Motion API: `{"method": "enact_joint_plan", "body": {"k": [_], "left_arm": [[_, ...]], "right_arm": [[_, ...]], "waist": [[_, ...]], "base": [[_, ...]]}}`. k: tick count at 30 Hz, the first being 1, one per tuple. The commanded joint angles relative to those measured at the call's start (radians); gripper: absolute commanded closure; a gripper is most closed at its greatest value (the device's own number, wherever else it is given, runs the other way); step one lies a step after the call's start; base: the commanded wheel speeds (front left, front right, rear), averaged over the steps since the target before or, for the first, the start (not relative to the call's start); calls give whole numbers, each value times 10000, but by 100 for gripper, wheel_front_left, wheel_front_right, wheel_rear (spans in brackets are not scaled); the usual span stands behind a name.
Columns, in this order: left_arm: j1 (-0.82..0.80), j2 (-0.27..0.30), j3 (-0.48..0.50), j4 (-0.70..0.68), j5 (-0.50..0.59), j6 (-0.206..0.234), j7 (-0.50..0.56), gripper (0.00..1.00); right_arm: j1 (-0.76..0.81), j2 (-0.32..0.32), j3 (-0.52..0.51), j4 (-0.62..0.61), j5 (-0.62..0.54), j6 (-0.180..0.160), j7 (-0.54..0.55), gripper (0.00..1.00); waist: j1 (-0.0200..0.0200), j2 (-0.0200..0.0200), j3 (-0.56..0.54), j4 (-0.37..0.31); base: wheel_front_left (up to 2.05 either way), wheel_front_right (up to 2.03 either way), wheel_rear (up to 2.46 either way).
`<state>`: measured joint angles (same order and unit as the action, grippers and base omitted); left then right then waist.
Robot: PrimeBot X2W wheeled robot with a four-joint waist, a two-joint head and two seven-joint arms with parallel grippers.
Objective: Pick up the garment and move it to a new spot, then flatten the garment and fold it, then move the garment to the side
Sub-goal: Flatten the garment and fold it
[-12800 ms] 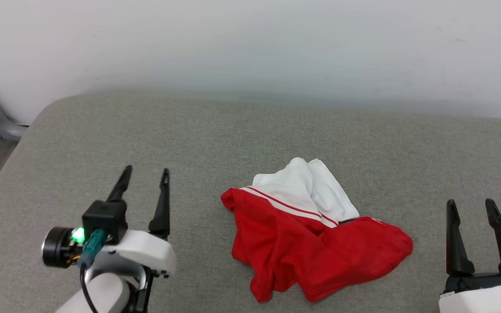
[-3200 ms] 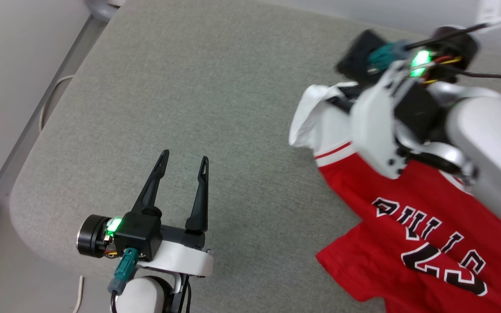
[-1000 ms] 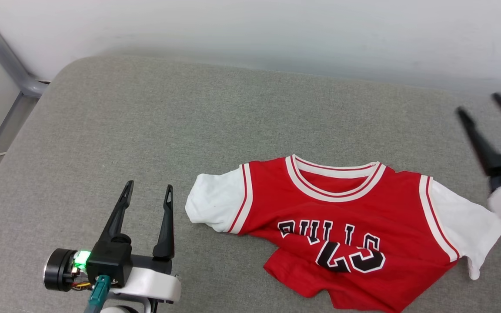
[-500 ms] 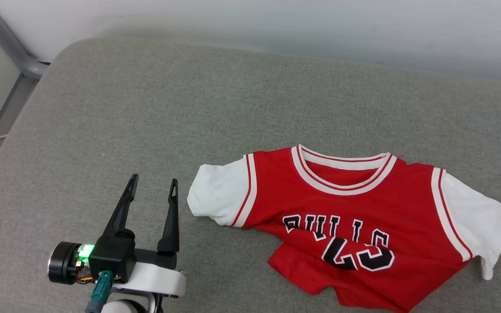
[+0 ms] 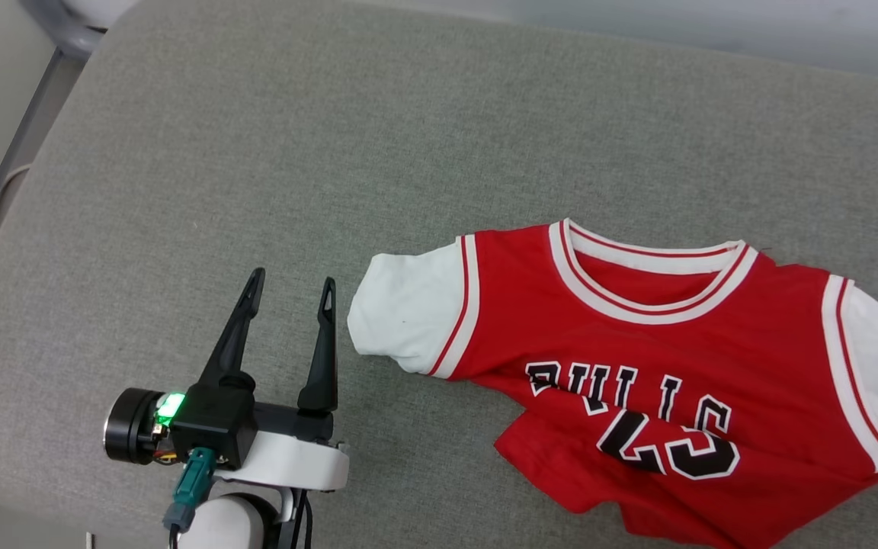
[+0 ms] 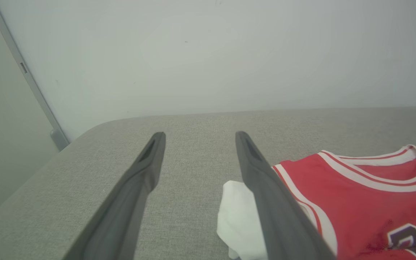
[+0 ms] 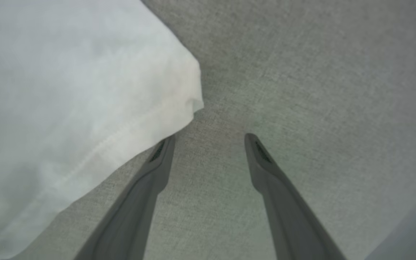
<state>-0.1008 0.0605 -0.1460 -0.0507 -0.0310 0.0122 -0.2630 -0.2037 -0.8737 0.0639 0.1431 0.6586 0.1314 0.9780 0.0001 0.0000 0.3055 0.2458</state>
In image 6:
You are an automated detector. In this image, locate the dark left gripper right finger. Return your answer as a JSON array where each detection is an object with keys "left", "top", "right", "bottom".
[{"left": 235, "top": 131, "right": 337, "bottom": 260}]

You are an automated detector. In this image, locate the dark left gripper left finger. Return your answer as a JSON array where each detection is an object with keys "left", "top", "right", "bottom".
[{"left": 62, "top": 131, "right": 166, "bottom": 260}]

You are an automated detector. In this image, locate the grey metal wall rail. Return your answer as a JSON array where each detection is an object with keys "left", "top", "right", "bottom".
[{"left": 0, "top": 0, "right": 71, "bottom": 152}]

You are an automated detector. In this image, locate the red basketball jersey white trim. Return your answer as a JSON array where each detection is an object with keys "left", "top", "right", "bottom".
[{"left": 216, "top": 144, "right": 416, "bottom": 260}]

